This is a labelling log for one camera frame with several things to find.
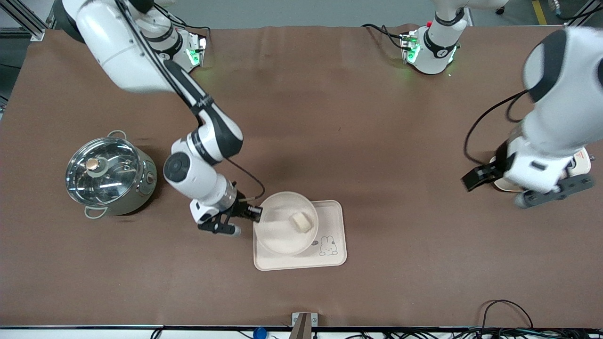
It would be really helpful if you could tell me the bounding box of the round cream plate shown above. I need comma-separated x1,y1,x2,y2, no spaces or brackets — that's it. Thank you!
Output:
258,191,320,257

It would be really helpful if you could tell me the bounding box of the small cream bun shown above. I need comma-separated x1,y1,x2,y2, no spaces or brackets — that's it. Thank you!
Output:
289,212,313,234

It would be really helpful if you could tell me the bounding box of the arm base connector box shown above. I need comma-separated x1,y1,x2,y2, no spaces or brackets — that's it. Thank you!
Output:
400,31,421,65
186,32,208,68

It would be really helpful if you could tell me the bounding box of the cream rabbit print tray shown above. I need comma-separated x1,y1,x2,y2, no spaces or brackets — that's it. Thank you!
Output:
253,200,348,272

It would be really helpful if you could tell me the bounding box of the cream two-slot toaster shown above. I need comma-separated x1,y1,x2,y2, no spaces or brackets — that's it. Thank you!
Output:
489,147,592,193

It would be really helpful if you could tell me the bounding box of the steel electric cooking pot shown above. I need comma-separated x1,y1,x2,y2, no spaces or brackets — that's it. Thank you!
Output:
65,130,158,220

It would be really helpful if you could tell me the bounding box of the glass pot lid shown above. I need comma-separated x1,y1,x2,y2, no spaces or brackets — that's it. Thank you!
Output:
65,137,142,207

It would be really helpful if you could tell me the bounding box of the brown table cover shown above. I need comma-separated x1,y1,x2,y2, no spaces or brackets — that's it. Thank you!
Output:
0,24,603,329

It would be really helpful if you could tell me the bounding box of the grey metal bracket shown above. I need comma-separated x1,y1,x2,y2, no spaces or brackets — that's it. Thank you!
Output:
292,312,318,339

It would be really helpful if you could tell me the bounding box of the black looped floor cable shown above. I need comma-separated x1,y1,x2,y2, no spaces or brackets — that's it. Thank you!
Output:
481,299,535,338

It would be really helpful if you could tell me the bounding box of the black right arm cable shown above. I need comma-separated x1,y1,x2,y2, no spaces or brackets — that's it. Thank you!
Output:
115,0,266,203

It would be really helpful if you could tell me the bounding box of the aluminium frame profile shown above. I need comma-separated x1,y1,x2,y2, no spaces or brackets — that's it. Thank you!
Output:
0,0,57,42
554,0,603,26

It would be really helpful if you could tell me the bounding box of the black cable bundle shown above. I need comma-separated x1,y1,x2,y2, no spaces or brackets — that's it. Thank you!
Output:
346,328,603,339

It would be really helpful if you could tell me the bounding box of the black base power cable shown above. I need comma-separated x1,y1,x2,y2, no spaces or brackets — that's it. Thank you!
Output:
360,23,408,50
165,13,212,37

